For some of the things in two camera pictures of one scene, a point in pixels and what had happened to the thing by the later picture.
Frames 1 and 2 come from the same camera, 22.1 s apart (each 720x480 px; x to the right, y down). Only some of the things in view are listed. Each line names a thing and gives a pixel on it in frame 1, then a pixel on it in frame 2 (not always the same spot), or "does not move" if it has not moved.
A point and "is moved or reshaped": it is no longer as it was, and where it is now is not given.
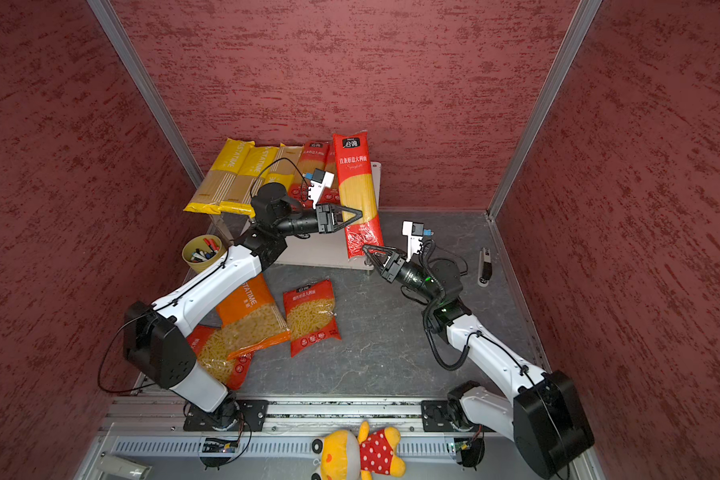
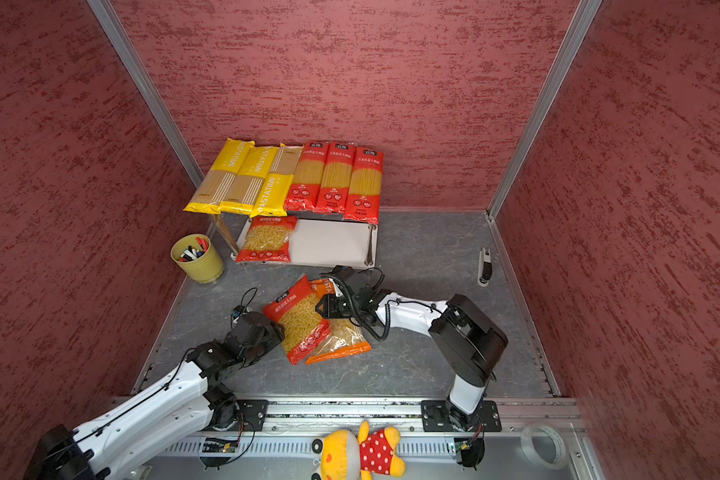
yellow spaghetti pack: [284, 165] does not move
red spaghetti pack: [357, 192] is moved or reshaped
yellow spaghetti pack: [212, 192] does not move
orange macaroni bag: [251, 320] -> [345, 341]
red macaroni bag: [311, 316] is moved or reshaped
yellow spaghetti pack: [248, 181] does not move
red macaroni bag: [207, 344] -> [305, 333]
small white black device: [485, 273] does not move
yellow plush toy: [345, 456] does not move
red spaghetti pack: [313, 156] does not move
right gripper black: [386, 268] -> [329, 307]
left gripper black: [329, 227] -> [274, 337]
